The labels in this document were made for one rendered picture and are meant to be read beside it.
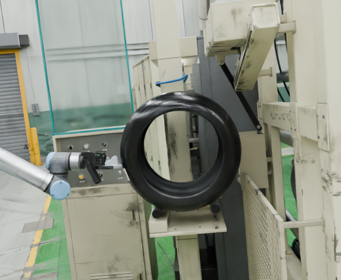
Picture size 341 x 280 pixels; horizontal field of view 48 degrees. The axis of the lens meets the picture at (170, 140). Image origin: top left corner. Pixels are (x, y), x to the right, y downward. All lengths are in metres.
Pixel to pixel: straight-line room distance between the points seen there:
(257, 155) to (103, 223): 1.14
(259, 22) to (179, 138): 0.92
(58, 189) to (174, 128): 0.73
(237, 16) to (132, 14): 10.03
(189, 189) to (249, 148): 0.39
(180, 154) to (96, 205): 0.76
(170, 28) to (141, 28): 9.33
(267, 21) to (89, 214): 1.74
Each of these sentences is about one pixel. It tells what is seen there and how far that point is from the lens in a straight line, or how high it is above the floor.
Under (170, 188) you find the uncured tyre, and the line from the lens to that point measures 2.06.
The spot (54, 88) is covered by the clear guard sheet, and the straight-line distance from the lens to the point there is 2.61.
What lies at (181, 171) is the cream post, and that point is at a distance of 2.16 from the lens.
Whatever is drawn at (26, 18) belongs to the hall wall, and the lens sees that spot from 11.40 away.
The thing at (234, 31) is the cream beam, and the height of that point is 1.67.
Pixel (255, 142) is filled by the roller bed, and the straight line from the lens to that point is 2.10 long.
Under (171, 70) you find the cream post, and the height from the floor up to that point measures 1.59.
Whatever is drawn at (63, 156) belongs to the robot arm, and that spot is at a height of 1.21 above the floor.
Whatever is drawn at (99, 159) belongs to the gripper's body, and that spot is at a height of 1.18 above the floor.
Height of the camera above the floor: 1.45
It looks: 6 degrees down
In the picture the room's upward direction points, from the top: 6 degrees counter-clockwise
